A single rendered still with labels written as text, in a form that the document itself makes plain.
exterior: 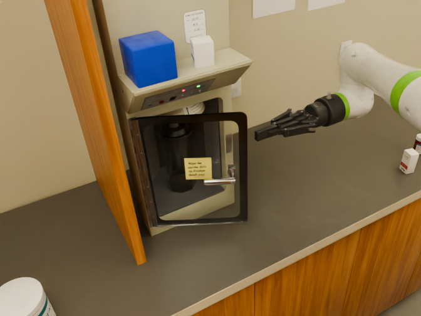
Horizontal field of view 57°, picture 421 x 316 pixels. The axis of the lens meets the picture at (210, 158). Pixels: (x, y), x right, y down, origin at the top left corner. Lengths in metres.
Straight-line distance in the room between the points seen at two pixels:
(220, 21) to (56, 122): 0.72
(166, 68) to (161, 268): 0.61
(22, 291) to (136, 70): 0.61
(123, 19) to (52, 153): 0.73
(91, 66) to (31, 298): 0.58
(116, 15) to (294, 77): 1.12
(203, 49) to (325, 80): 1.16
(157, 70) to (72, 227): 0.73
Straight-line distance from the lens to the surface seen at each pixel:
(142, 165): 1.13
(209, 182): 1.08
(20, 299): 1.10
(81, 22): 0.86
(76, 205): 1.53
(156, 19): 1.00
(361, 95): 1.30
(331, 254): 1.48
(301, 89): 1.97
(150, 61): 0.90
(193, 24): 1.04
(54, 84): 1.45
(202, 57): 0.99
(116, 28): 0.97
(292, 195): 1.45
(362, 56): 1.22
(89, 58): 0.88
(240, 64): 1.01
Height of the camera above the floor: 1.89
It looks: 36 degrees down
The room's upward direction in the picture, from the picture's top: 4 degrees counter-clockwise
